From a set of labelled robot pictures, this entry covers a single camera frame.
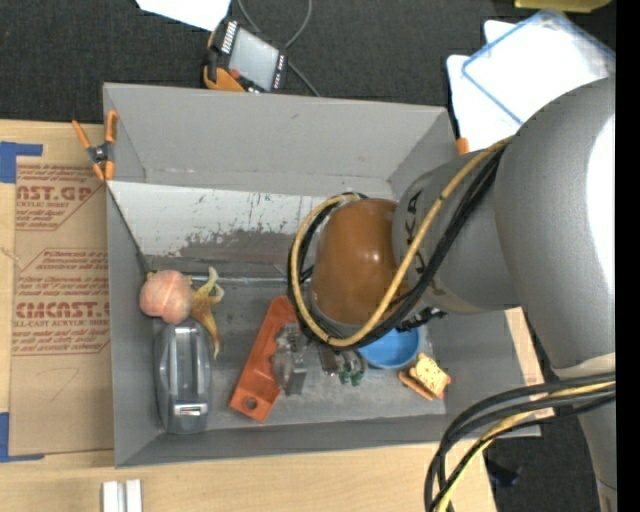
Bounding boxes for yellow banana peel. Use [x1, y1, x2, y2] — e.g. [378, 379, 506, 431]
[189, 265, 226, 361]

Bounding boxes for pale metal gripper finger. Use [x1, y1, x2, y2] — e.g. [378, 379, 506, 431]
[282, 366, 308, 397]
[272, 323, 304, 370]

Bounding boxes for orange flat block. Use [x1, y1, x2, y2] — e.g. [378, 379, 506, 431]
[228, 295, 303, 424]

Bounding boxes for brown cardboard board red print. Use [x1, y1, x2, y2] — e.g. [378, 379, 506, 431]
[0, 118, 117, 464]

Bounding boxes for grey metal bin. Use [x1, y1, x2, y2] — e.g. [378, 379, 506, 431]
[102, 82, 544, 469]

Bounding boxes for blue bowl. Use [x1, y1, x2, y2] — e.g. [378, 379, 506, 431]
[356, 324, 422, 371]

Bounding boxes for toy toast sandwich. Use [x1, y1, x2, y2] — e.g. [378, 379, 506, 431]
[397, 351, 453, 402]

